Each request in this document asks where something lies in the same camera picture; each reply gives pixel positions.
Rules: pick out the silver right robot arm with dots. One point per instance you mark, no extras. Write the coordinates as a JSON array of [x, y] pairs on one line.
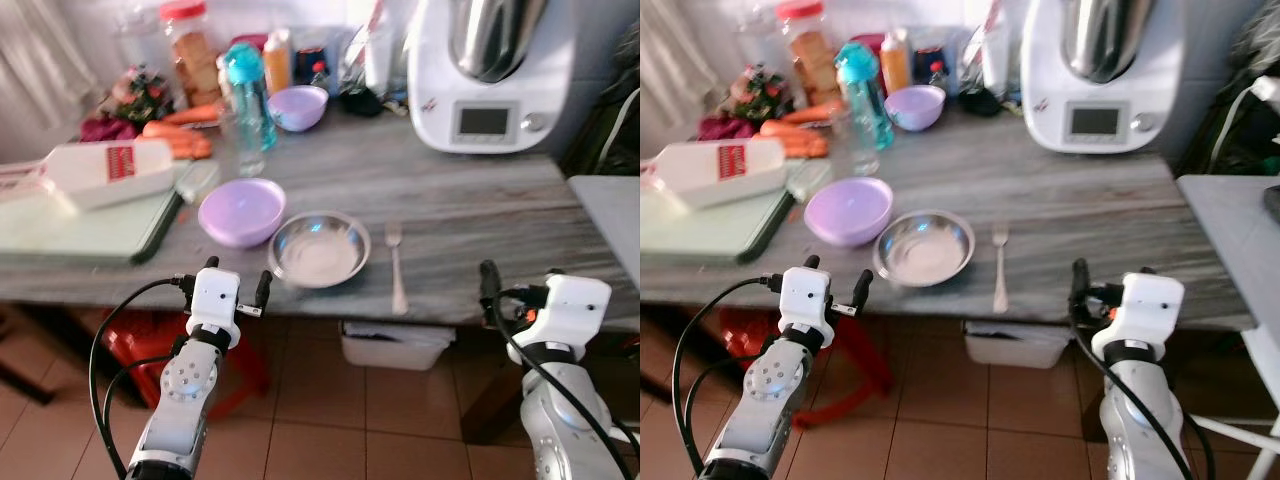
[[1140, 420], [560, 420]]

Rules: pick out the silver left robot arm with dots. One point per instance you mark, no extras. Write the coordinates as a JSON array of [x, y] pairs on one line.
[[765, 400], [180, 400]]

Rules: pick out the large purple bowl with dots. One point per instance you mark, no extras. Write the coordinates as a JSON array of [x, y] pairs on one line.
[[240, 210], [848, 210]]

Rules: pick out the round steel plate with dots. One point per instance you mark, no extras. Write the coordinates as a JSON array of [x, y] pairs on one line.
[[320, 250], [925, 250]]

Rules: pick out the steel fork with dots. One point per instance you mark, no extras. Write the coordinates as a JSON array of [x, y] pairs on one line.
[[1000, 270], [397, 270]]

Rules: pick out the white plastic box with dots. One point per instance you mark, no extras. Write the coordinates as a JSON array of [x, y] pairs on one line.
[[1018, 345], [395, 345]]

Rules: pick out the grey side table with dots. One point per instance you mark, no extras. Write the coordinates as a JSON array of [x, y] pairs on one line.
[[1230, 230]]

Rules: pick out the red plastic stool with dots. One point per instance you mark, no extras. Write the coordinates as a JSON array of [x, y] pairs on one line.
[[135, 335], [740, 330]]

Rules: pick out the dark table leg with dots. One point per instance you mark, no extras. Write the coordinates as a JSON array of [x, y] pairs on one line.
[[490, 400]]

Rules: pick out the pale green cutting board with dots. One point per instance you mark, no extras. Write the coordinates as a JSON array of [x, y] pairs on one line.
[[70, 230], [700, 230]]

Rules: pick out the clear drinking glass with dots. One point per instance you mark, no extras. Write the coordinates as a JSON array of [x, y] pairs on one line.
[[243, 140], [855, 140]]

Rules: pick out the white mandoline slicer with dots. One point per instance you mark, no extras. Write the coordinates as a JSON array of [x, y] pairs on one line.
[[715, 170], [100, 170]]

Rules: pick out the teal water bottle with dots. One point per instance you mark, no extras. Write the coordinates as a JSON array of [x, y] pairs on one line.
[[865, 90], [250, 90]]

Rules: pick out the small purple bowl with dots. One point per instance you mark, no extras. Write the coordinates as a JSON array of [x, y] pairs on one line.
[[915, 108], [298, 108]]

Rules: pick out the white kitchen food processor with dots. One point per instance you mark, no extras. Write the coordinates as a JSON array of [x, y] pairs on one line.
[[1105, 80], [490, 80]]

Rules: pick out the red lid biscuit jar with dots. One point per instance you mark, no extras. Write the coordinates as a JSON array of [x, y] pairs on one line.
[[195, 60], [812, 55]]

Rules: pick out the orange sauce bottle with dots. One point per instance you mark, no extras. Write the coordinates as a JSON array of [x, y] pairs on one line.
[[277, 65], [895, 62]]

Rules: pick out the black pouch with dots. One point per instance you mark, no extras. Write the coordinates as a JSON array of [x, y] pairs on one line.
[[978, 100], [360, 100]]

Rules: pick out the small red cap bottle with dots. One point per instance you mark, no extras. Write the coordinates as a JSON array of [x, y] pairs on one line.
[[937, 75], [320, 75]]

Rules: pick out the dark glass jar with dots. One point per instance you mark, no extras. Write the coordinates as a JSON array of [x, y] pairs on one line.
[[305, 60], [922, 60]]

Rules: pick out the maroon lid container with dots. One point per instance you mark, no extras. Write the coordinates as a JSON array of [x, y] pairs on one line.
[[250, 42], [868, 40]]

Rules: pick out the clear plastic jar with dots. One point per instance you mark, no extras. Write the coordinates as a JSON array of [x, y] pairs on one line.
[[140, 35], [755, 35]]

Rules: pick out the red white striped packet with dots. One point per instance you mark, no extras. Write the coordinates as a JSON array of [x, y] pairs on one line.
[[372, 30], [985, 40]]

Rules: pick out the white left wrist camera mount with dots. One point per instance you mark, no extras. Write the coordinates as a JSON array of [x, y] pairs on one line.
[[805, 295], [213, 295]]

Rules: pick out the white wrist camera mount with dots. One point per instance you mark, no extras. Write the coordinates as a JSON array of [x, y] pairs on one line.
[[1145, 305], [805, 295], [213, 295], [572, 305]]

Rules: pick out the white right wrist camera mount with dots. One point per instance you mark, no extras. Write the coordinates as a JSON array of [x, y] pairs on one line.
[[1145, 305], [572, 305]]

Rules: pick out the white metal rack frame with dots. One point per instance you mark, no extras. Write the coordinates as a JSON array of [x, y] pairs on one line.
[[1240, 430]]

